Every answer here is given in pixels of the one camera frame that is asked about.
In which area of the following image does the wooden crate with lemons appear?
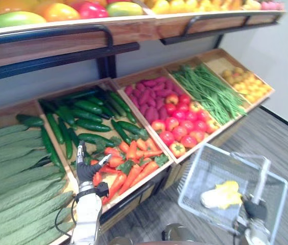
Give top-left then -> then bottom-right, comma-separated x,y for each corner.
198,48 -> 275,111

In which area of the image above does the green ribbed gourd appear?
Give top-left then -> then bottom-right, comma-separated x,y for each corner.
0,144 -> 50,168
0,131 -> 43,154
23,221 -> 76,245
0,152 -> 52,185
0,165 -> 66,200
0,190 -> 75,233
0,206 -> 74,245
0,178 -> 68,221
0,124 -> 29,143

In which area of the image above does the orange carrot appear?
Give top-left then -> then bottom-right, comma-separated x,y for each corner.
136,138 -> 149,152
126,140 -> 138,160
134,150 -> 163,159
118,140 -> 130,154
108,156 -> 126,168
104,146 -> 121,158
129,161 -> 159,188
145,137 -> 160,152
92,171 -> 104,187
118,164 -> 143,196
99,165 -> 123,176
102,173 -> 128,205

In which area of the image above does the green mango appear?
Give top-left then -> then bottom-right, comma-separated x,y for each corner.
0,11 -> 47,31
106,2 -> 144,17

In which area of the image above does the yellow white napa cabbage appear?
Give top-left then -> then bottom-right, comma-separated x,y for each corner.
200,180 -> 244,210

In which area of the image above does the red mango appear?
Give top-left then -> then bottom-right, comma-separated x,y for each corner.
68,1 -> 109,19

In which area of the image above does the robot right leg silver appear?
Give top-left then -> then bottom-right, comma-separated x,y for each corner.
161,223 -> 194,242

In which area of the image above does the wooden crate with beans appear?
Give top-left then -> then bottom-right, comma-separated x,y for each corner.
163,56 -> 252,126

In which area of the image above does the yellow red tomato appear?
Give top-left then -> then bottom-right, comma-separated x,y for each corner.
169,141 -> 186,159

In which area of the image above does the wooden stand base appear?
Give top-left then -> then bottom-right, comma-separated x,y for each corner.
100,163 -> 182,232

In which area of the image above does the wooden crate with tomatoes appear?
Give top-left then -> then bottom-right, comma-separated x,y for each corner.
111,66 -> 223,164

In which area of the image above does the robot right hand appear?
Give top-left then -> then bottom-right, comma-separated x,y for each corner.
243,197 -> 269,222

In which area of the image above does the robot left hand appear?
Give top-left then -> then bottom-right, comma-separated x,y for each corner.
76,141 -> 112,191

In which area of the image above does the pile of green beans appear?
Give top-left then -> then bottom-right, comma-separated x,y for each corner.
171,63 -> 247,126

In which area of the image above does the dark green cucumber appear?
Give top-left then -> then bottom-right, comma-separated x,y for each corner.
15,113 -> 45,128
100,104 -> 115,118
110,119 -> 133,145
73,100 -> 104,115
77,133 -> 117,148
75,118 -> 113,133
126,112 -> 138,125
40,126 -> 65,172
108,91 -> 132,113
70,108 -> 104,124
62,87 -> 102,101
67,127 -> 80,148
55,105 -> 77,127
86,95 -> 105,107
57,117 -> 74,160
45,112 -> 65,145
116,120 -> 149,137

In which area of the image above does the wooden crate with cucumbers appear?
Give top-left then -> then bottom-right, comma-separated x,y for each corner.
37,78 -> 175,214

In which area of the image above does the orange yellow mango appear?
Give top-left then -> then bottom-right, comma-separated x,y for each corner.
0,0 -> 38,16
35,2 -> 81,22

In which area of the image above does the wire shopping basket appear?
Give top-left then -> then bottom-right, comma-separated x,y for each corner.
178,142 -> 288,245

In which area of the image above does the long wooden shelf board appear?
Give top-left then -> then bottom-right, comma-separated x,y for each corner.
0,14 -> 158,71

